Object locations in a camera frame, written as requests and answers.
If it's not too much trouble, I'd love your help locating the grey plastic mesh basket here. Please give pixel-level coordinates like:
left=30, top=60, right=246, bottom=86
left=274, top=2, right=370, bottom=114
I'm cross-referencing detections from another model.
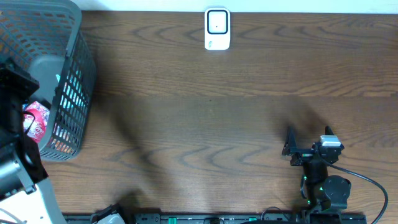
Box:
left=1, top=0, right=96, bottom=161

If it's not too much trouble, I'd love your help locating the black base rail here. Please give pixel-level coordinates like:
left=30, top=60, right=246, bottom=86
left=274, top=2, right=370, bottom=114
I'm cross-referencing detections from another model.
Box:
left=63, top=204, right=367, bottom=224

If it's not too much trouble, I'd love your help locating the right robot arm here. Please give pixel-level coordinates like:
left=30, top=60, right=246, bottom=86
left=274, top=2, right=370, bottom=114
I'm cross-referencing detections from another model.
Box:
left=282, top=126, right=351, bottom=223

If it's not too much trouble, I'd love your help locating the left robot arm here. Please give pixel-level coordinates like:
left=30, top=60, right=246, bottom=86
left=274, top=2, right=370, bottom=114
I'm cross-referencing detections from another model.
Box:
left=1, top=58, right=66, bottom=223

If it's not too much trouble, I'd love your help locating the orange Kleenex tissue pack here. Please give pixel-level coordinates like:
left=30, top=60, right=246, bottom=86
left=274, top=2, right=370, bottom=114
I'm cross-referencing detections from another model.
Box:
left=48, top=134, right=76, bottom=155

